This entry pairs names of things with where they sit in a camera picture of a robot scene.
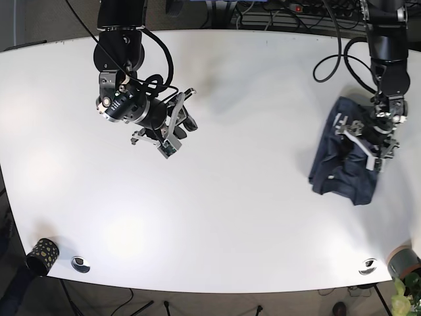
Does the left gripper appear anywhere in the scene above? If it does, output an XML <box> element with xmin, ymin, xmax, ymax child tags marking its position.
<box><xmin>335</xmin><ymin>95</ymin><xmax>408</xmax><ymax>172</ymax></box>

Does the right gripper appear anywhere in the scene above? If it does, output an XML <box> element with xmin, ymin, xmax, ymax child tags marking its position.
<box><xmin>96</xmin><ymin>71</ymin><xmax>198</xmax><ymax>159</ymax></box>

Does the dark blue T-shirt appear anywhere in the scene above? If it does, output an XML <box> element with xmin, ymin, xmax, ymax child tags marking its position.
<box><xmin>309</xmin><ymin>97</ymin><xmax>399</xmax><ymax>205</ymax></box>

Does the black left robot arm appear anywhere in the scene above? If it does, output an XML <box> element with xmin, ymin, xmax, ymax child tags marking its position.
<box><xmin>335</xmin><ymin>1</ymin><xmax>410</xmax><ymax>172</ymax></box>

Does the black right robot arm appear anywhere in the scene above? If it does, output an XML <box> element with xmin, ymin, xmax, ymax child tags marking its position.
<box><xmin>93</xmin><ymin>1</ymin><xmax>198</xmax><ymax>158</ymax></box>

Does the right silver table grommet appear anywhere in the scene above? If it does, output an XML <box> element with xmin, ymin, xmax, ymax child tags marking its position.
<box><xmin>358</xmin><ymin>258</ymin><xmax>378</xmax><ymax>276</ymax></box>

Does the silver table grommet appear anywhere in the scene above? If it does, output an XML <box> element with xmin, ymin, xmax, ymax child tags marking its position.
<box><xmin>358</xmin><ymin>258</ymin><xmax>378</xmax><ymax>276</ymax></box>
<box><xmin>71</xmin><ymin>256</ymin><xmax>90</xmax><ymax>273</ymax></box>

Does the grey plant pot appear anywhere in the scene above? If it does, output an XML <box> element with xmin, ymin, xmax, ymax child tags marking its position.
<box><xmin>386</xmin><ymin>246</ymin><xmax>420</xmax><ymax>280</ymax></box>

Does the green potted plant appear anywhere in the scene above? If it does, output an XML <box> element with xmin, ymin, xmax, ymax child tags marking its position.
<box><xmin>391</xmin><ymin>272</ymin><xmax>420</xmax><ymax>316</ymax></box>

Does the left silver table grommet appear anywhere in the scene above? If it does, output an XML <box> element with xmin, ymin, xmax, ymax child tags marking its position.
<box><xmin>71</xmin><ymin>256</ymin><xmax>90</xmax><ymax>273</ymax></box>

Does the black gold spotted cup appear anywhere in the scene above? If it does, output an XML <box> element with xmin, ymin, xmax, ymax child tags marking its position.
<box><xmin>26</xmin><ymin>238</ymin><xmax>60</xmax><ymax>277</ymax></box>

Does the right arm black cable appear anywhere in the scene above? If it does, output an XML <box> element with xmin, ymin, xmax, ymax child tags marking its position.
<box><xmin>64</xmin><ymin>0</ymin><xmax>180</xmax><ymax>109</ymax></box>

